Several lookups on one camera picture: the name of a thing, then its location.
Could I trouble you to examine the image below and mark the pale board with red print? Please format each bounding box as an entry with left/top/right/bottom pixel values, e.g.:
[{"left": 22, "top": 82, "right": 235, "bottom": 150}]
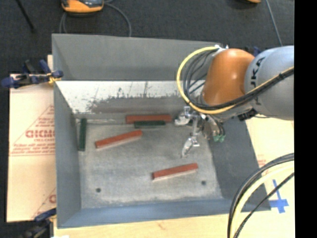
[{"left": 6, "top": 55, "right": 295, "bottom": 223}]

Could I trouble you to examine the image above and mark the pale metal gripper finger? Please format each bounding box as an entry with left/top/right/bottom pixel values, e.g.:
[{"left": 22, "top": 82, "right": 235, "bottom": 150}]
[
  {"left": 181, "top": 137, "right": 201, "bottom": 159},
  {"left": 174, "top": 106, "right": 192, "bottom": 127}
]

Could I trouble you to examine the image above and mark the grey metal bin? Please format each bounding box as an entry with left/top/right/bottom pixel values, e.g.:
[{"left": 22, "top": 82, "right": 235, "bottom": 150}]
[{"left": 51, "top": 33, "right": 272, "bottom": 228}]

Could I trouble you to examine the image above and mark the dark green flat block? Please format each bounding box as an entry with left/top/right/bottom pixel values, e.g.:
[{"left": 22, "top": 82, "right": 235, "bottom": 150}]
[
  {"left": 134, "top": 120, "right": 166, "bottom": 129},
  {"left": 77, "top": 118, "right": 88, "bottom": 152}
]

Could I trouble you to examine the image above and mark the red-brown flat block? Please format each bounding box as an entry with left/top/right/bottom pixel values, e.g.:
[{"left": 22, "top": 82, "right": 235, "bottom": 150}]
[
  {"left": 94, "top": 129, "right": 144, "bottom": 151},
  {"left": 151, "top": 163, "right": 199, "bottom": 182},
  {"left": 125, "top": 114, "right": 173, "bottom": 124}
]

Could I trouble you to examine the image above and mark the black cylinder on white bracket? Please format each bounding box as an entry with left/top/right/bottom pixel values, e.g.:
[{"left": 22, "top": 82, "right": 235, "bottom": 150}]
[{"left": 237, "top": 109, "right": 258, "bottom": 121}]

